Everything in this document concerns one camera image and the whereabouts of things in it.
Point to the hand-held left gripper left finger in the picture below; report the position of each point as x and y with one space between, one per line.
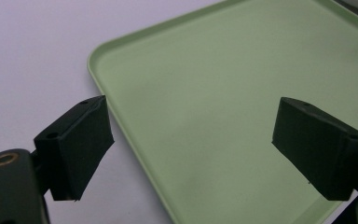
74 149

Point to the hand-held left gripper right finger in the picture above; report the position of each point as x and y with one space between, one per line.
320 149

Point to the light green plastic tray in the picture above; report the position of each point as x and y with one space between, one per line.
217 102

